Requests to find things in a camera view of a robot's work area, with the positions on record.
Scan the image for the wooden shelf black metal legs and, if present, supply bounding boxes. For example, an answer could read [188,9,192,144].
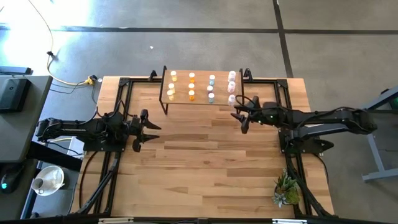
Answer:
[160,65,247,118]

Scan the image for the black box device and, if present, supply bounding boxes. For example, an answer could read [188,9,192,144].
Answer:
[0,77,32,113]

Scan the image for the green succulent plant in pot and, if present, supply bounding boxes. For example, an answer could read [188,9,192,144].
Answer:
[271,169,301,208]

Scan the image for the white paper sheet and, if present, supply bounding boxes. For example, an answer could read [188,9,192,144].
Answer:
[67,136,86,158]

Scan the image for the flat dark device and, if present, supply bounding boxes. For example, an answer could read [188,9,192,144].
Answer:
[0,65,33,77]

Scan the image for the black computer mouse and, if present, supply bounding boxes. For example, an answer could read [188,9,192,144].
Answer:
[0,163,24,195]

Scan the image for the yellow floor cable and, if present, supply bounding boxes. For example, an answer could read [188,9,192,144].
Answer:
[27,0,94,86]

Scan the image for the grey metal stand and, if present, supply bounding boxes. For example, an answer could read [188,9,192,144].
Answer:
[362,85,398,183]

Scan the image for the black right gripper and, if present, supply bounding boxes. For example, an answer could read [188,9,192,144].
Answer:
[230,95,286,134]

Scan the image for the grey side desk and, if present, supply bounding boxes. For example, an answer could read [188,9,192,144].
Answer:
[0,74,53,224]

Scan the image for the white mug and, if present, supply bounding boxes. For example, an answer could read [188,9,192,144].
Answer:
[32,177,47,192]

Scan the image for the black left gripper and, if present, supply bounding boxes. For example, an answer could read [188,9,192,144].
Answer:
[128,108,162,153]

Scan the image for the black metal table frame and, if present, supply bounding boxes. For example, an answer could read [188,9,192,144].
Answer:
[70,67,335,224]

